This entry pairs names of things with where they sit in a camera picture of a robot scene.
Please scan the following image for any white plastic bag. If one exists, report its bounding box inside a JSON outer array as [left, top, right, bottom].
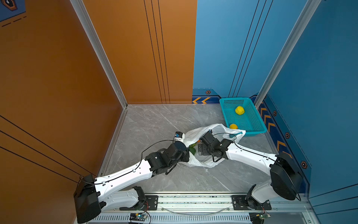
[[180, 124, 246, 168]]

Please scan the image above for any yellow orange fruit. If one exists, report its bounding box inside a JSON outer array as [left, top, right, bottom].
[[229, 124, 238, 129]]

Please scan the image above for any yellow lemon fruit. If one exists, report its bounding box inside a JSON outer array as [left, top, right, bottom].
[[235, 106, 245, 115]]

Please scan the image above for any teal plastic basket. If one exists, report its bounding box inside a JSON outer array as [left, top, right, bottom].
[[219, 97, 267, 137]]

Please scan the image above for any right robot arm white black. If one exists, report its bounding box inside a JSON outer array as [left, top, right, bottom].
[[198, 130, 303, 210]]

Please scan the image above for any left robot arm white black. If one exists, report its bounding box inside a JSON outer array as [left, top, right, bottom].
[[74, 141, 190, 224]]

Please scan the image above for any dark green fruit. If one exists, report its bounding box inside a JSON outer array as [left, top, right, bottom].
[[189, 143, 196, 155]]

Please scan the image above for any left circuit board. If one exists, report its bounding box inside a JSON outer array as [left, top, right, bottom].
[[128, 213, 150, 224]]

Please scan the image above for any circuit board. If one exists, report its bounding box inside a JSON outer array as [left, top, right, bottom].
[[128, 213, 150, 224], [249, 213, 271, 224]]

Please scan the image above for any right circuit board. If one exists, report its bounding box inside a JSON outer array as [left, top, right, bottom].
[[249, 213, 271, 224]]

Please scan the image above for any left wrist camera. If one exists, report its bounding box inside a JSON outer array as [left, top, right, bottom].
[[173, 132, 185, 142]]

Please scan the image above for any aluminium front rail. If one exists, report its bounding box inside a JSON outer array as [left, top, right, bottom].
[[103, 193, 313, 213]]

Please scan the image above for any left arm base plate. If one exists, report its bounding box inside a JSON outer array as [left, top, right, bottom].
[[119, 195, 158, 211]]

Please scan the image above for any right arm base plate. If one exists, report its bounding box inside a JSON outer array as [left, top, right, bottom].
[[231, 195, 272, 211]]

